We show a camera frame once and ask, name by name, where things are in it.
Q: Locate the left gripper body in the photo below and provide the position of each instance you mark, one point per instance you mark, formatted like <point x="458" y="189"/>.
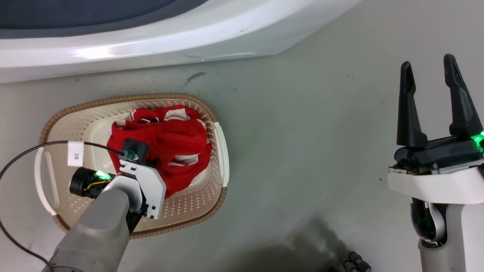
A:
<point x="151" y="189"/>

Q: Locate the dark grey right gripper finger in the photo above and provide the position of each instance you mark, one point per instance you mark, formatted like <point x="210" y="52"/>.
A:
<point x="463" y="113"/>
<point x="409" y="121"/>

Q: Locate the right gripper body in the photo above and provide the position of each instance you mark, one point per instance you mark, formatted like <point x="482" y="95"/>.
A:
<point x="435" y="181"/>

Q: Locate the red garment with white stripes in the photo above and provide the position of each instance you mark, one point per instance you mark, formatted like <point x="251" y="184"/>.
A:
<point x="177" y="143"/>

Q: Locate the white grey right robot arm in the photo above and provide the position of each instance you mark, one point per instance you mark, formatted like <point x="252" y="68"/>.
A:
<point x="465" y="241"/>

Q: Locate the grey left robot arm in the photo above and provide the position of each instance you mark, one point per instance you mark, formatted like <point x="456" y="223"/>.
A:
<point x="90" y="234"/>

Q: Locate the cream perforated laundry basket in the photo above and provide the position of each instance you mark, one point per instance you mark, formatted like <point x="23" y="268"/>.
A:
<point x="189" y="211"/>

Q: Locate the white front-load washing machine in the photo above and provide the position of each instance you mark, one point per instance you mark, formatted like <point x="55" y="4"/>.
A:
<point x="227" y="34"/>

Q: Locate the grey-blue rubber door gasket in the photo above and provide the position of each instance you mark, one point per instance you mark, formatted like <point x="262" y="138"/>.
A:
<point x="75" y="15"/>

